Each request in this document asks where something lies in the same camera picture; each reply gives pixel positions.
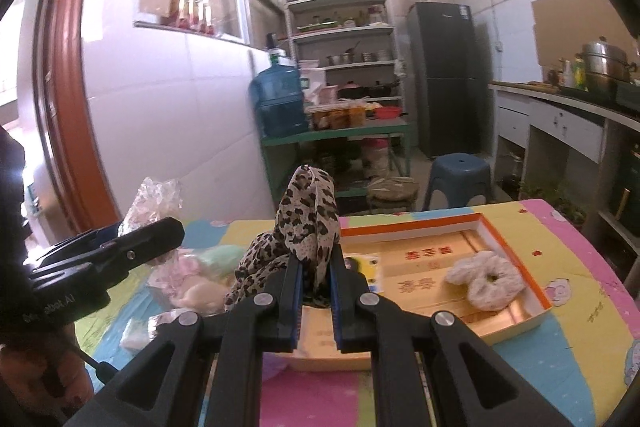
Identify pink frilly scrunchie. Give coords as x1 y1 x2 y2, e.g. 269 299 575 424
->
150 249 203 303

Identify round cushioned stool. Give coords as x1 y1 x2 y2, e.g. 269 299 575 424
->
367 177 420 214

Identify white fluffy scrunchie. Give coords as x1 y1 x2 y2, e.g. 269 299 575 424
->
444 252 527 312

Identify green potted plant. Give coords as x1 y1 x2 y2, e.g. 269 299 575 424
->
520 187 586 228

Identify leopard print scarf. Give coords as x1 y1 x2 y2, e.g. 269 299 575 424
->
224 164 342 310

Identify white counter cabinet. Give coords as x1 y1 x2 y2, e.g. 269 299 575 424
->
487 82 640 273

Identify mint green plush puff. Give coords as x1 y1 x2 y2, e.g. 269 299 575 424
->
197 244 246 280

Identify blue water jug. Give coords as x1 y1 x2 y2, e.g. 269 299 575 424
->
249 57 310 138

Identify blue plastic stool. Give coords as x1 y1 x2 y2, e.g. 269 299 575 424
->
422 154 493 210

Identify red-brown door frame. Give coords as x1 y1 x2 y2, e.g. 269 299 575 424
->
32 0 123 235

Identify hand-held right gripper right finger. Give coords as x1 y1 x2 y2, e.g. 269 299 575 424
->
327 252 576 427

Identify yellow printed card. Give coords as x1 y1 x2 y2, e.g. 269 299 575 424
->
347 256 384 294

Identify cream plush puff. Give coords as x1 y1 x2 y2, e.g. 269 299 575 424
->
172 282 231 314

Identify orange-rimmed cardboard box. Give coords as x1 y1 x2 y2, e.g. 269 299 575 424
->
285 212 553 373

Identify dark grey refrigerator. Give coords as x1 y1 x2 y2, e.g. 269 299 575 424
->
406 2 493 158

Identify green metal table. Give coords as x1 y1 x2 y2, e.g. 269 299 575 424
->
260 117 413 208

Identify person's left hand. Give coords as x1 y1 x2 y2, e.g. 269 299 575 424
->
0 322 96 413

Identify pink carton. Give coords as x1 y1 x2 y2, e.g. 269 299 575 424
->
305 84 338 108

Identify white bucket red lid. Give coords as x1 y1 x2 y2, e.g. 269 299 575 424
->
362 138 391 178

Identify steel steamer pot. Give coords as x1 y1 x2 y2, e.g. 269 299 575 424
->
580 38 637 98

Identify brown cardboard sheet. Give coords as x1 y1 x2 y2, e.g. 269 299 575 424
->
531 0 636 65

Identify white tissue packet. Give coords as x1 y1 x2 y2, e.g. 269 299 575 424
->
122 316 162 351

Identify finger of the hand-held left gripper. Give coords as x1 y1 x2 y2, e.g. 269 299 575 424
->
30 217 186 293
35 222 123 265

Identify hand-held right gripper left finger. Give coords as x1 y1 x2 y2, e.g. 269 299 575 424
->
65 252 306 427

